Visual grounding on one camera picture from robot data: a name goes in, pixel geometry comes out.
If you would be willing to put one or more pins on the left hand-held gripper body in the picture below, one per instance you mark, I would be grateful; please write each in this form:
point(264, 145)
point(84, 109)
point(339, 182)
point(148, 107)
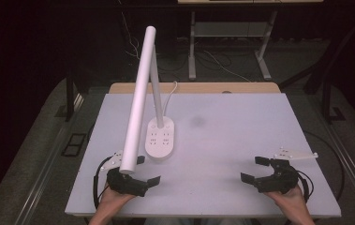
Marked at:
point(127, 184)

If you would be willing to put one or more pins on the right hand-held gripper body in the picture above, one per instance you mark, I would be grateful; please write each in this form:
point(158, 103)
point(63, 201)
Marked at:
point(278, 181)

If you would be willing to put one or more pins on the white desk lamp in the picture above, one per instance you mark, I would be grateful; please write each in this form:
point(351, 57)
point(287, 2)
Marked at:
point(140, 93)

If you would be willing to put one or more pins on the person's left hand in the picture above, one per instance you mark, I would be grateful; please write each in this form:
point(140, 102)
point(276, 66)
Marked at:
point(112, 201)

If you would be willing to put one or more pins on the person's right hand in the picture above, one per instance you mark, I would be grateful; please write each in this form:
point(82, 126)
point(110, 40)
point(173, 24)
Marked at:
point(290, 203)

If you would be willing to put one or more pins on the black metal stand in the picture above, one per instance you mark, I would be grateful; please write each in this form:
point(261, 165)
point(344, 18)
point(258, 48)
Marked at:
point(69, 97)
point(327, 103)

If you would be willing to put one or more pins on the black floor frame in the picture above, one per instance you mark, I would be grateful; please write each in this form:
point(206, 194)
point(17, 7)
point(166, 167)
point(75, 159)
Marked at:
point(73, 144)

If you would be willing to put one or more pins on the grey metal desk frame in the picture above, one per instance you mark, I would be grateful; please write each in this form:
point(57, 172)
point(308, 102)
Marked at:
point(192, 47)

